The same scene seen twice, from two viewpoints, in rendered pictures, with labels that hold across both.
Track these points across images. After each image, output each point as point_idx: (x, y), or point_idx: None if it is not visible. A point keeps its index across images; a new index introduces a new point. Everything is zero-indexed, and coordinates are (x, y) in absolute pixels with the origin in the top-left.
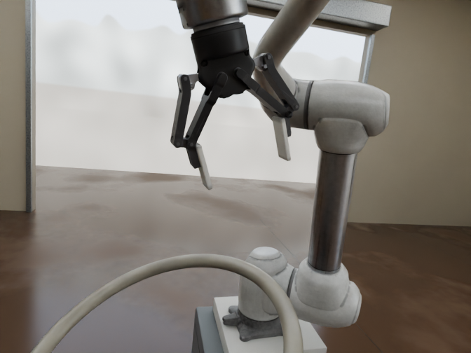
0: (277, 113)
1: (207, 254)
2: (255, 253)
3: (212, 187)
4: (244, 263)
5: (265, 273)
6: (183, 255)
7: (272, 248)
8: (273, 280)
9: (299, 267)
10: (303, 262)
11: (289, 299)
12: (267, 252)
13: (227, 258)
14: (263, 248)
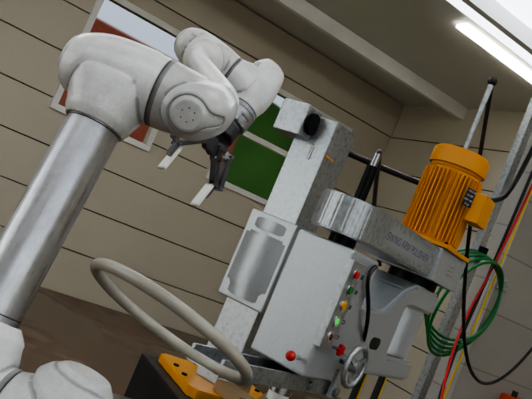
0: (180, 145)
1: (176, 298)
2: (105, 378)
3: (190, 203)
4: (141, 274)
5: (123, 264)
6: (199, 314)
7: (73, 369)
8: (115, 261)
9: (24, 345)
10: (21, 334)
11: (103, 258)
12: (84, 370)
13: (157, 284)
14: (91, 380)
